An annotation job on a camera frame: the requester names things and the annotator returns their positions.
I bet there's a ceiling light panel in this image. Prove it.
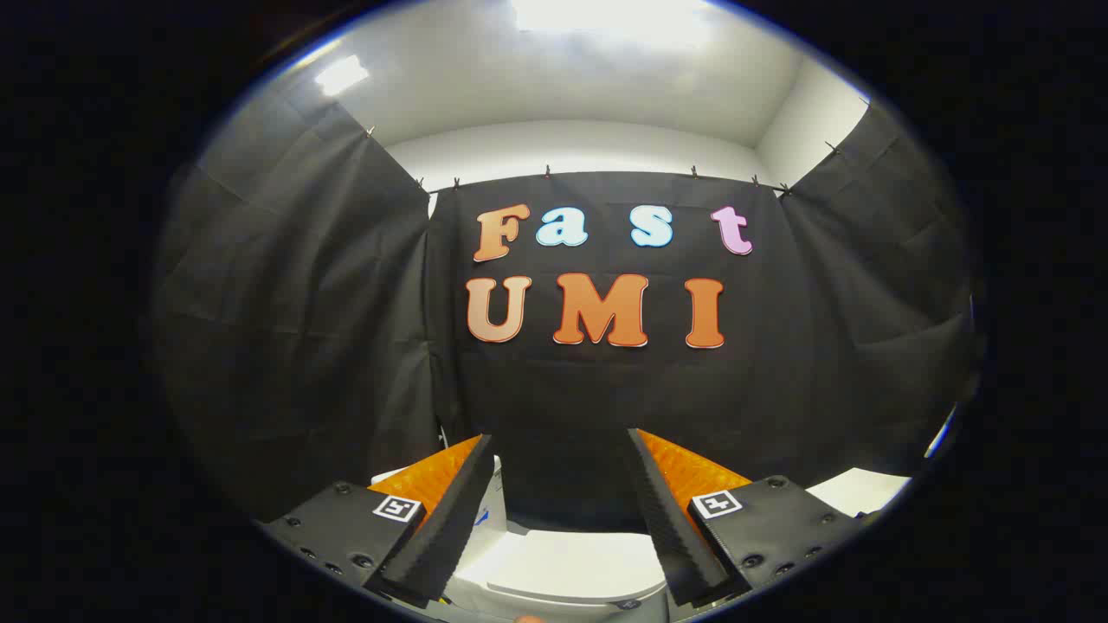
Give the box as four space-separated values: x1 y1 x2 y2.
511 0 712 37
314 55 370 98

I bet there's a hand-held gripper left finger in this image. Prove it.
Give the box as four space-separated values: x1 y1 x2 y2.
260 433 496 608

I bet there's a white toilet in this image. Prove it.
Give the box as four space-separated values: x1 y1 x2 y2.
370 454 685 623

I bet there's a white drawer cabinet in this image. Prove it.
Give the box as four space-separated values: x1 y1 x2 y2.
805 467 912 518

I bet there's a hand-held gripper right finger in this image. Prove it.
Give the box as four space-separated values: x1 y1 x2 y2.
627 427 877 607

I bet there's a white toilet lid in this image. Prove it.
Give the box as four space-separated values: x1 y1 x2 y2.
450 528 672 607

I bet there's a black backdrop cloth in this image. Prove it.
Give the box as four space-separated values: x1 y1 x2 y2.
151 91 983 533

